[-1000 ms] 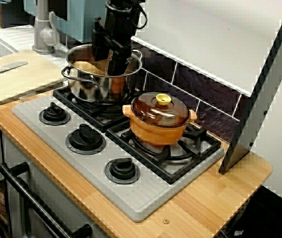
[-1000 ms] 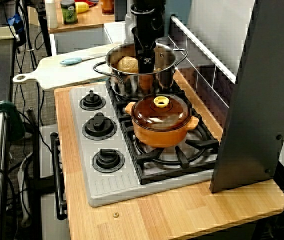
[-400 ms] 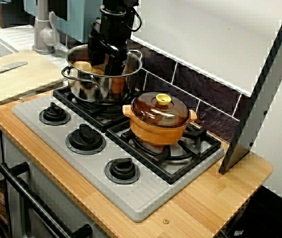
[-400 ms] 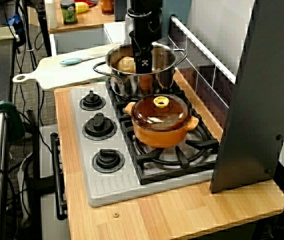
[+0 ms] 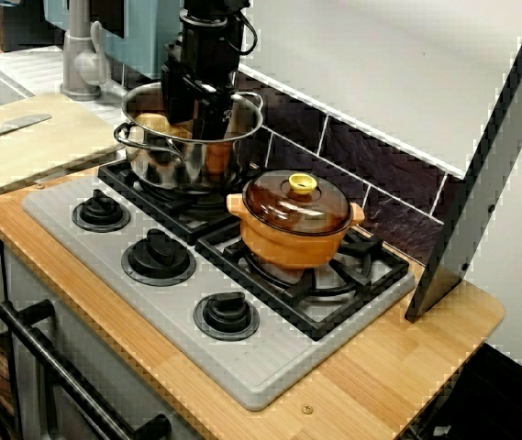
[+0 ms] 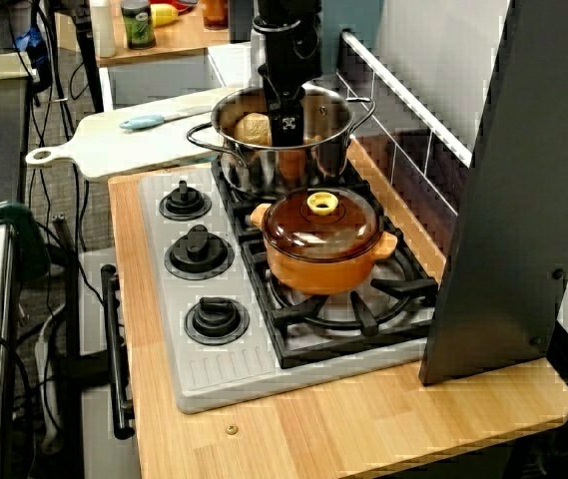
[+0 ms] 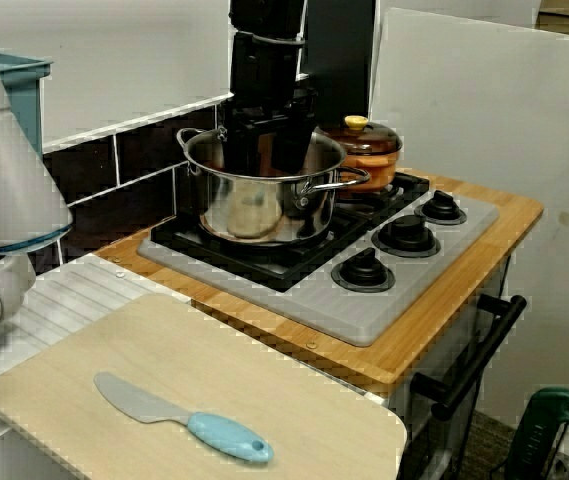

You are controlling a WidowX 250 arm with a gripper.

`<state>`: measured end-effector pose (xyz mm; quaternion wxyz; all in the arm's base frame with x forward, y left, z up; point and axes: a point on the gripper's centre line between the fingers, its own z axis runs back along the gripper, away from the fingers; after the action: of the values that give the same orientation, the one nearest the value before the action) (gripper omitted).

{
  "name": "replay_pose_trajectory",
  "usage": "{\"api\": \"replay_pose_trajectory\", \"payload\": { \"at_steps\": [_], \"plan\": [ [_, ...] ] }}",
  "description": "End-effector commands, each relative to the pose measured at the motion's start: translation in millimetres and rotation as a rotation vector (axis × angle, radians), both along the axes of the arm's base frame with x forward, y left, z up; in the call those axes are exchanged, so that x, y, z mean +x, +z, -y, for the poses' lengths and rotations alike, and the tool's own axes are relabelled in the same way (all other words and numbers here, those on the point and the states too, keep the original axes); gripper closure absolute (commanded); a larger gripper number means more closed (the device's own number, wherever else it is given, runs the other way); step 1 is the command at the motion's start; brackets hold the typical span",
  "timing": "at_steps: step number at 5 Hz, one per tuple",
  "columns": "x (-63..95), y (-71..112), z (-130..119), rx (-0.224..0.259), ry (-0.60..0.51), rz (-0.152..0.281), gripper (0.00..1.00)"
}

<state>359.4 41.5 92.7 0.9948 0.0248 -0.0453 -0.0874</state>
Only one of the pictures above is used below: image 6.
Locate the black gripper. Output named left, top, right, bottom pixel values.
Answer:
left=257, top=24, right=323, bottom=150

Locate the stainless steel pot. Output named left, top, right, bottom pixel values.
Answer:
left=187, top=82, right=376, bottom=200

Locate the bread loaf in pot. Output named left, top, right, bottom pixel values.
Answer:
left=234, top=112, right=324, bottom=148

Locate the grey toy faucet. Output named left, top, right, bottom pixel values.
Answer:
left=248, top=27, right=266, bottom=89

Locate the black burner grate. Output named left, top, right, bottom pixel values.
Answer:
left=211, top=149, right=372, bottom=240
left=241, top=234, right=439, bottom=370

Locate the amber jar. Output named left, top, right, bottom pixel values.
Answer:
left=202, top=0, right=230, bottom=30

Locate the wooden background table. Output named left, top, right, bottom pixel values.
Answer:
left=91, top=0, right=230, bottom=69

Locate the black stove knob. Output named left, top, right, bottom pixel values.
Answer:
left=158, top=180, right=213, bottom=222
left=184, top=296, right=251, bottom=346
left=164, top=224, right=236, bottom=280

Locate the brown lid with yellow knob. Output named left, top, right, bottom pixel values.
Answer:
left=262, top=188, right=384, bottom=262

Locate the red bowl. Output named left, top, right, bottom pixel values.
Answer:
left=149, top=0, right=199, bottom=12

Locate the dark tile backsplash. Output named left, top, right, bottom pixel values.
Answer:
left=335, top=29, right=474, bottom=245

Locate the yellow squeeze bottle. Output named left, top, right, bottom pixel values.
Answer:
left=149, top=2, right=181, bottom=28

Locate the green labelled can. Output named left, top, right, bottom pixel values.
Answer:
left=120, top=0, right=157, bottom=50

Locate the light wooden cutting board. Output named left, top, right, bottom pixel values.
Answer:
left=25, top=87, right=245, bottom=181

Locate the orange toy casserole pot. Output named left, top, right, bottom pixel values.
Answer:
left=250, top=203, right=399, bottom=296

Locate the white plastic bottle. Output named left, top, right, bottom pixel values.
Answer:
left=89, top=0, right=117, bottom=58

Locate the black stand pole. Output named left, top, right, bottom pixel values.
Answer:
left=71, top=0, right=105, bottom=114

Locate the blue clamp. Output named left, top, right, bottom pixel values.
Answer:
left=13, top=24, right=50, bottom=69

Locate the dark grey hood side panel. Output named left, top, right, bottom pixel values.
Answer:
left=419, top=0, right=568, bottom=386

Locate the grey toy stove top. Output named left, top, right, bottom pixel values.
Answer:
left=138, top=167, right=429, bottom=414

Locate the green clamp tool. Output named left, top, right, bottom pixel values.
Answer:
left=0, top=200, right=51, bottom=283

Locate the white power strip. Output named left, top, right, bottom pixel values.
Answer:
left=33, top=303, right=65, bottom=455

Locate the white toy kitchen cabinet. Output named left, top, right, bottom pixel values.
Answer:
left=78, top=248, right=140, bottom=479

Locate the toy knife with blue handle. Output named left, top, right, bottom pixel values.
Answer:
left=119, top=104, right=214, bottom=132

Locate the black oven door handle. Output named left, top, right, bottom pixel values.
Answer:
left=101, top=263, right=137, bottom=440

